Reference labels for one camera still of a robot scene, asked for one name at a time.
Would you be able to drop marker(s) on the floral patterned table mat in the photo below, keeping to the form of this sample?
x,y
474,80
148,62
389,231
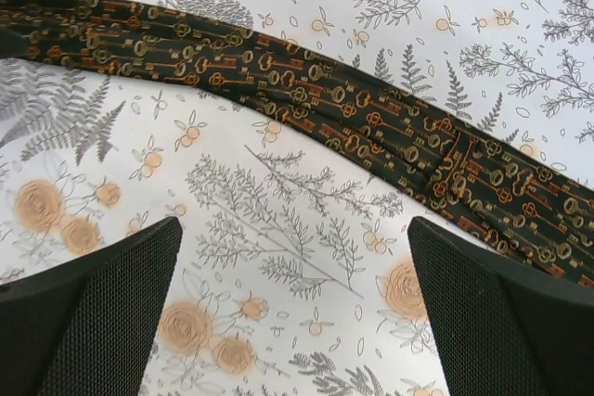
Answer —
x,y
294,275

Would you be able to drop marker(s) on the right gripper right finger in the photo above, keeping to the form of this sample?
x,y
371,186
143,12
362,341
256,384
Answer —
x,y
501,328

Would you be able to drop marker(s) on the black tie with gold keys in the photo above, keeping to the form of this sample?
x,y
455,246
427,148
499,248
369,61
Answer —
x,y
514,204

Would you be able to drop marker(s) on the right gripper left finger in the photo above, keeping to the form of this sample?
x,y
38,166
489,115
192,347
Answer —
x,y
86,327

